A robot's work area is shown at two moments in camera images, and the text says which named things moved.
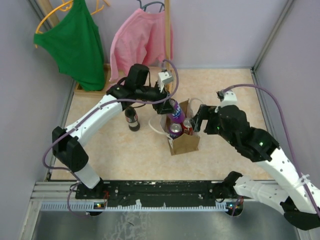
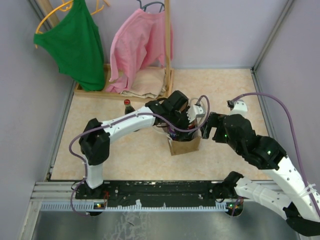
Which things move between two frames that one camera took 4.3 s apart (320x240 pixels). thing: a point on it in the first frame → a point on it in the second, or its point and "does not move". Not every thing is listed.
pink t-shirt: (139, 38) does not move
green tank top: (73, 42) does not move
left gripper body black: (151, 93) → (179, 120)
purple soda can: (175, 129) does not move
